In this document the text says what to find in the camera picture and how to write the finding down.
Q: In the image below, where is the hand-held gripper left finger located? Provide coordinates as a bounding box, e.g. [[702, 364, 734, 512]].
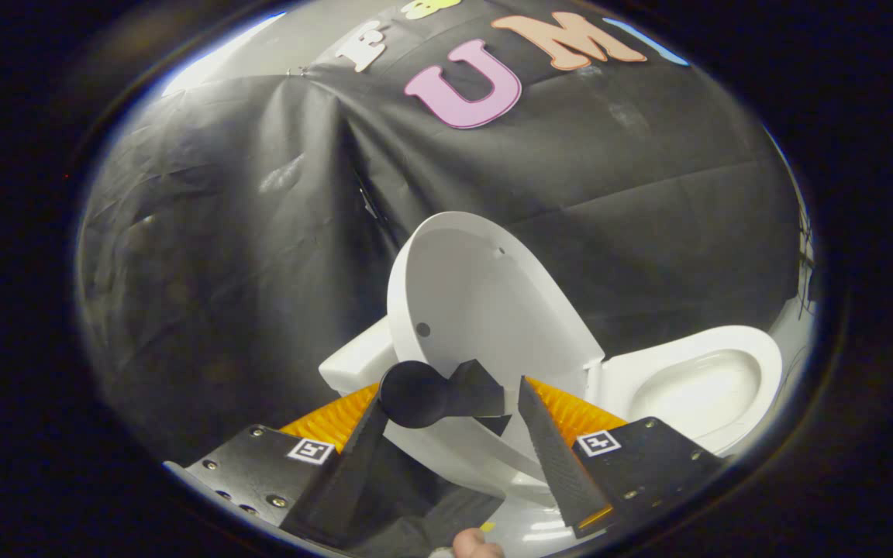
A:
[[164, 380, 393, 547]]

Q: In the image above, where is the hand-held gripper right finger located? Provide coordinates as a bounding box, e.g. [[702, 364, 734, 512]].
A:
[[518, 376, 726, 539]]

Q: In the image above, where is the black lid pull handle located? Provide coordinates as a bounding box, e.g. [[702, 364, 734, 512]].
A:
[[378, 359, 511, 436]]

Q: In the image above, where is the white toilet lid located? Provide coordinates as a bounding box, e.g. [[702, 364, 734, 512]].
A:
[[381, 211, 606, 501]]

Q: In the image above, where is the white ceramic toilet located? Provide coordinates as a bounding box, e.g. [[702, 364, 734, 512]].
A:
[[319, 316, 784, 505]]

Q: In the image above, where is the black backdrop cloth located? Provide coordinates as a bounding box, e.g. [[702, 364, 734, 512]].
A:
[[74, 0, 804, 466]]

